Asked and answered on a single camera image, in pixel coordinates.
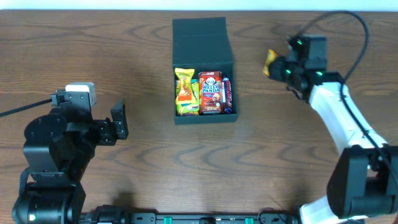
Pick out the small yellow snack packet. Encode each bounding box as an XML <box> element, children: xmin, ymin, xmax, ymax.
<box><xmin>263</xmin><ymin>49</ymin><xmax>278</xmax><ymax>77</ymax></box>

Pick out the blue Dairy Milk bar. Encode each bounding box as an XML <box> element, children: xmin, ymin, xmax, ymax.
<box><xmin>222</xmin><ymin>77</ymin><xmax>233</xmax><ymax>114</ymax></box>

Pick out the yellow orange candy packet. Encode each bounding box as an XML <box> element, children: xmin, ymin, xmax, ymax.
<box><xmin>175</xmin><ymin>68</ymin><xmax>197</xmax><ymax>105</ymax></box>

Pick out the green Pretz snack box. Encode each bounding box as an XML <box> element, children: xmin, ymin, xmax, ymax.
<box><xmin>176</xmin><ymin>79</ymin><xmax>200</xmax><ymax>116</ymax></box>

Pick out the red Hello Panda box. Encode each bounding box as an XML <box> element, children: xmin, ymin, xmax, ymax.
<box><xmin>199</xmin><ymin>71</ymin><xmax>222</xmax><ymax>115</ymax></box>

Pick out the black container box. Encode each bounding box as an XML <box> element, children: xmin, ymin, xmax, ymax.
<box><xmin>172</xmin><ymin>17</ymin><xmax>239</xmax><ymax>125</ymax></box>

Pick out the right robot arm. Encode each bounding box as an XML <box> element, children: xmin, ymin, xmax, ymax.
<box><xmin>264</xmin><ymin>50</ymin><xmax>397</xmax><ymax>223</ymax></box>

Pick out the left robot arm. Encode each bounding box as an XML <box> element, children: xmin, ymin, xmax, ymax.
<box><xmin>12</xmin><ymin>90</ymin><xmax>129</xmax><ymax>223</ymax></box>

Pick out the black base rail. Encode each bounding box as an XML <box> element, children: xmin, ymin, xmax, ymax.
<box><xmin>79</xmin><ymin>205</ymin><xmax>301</xmax><ymax>224</ymax></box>

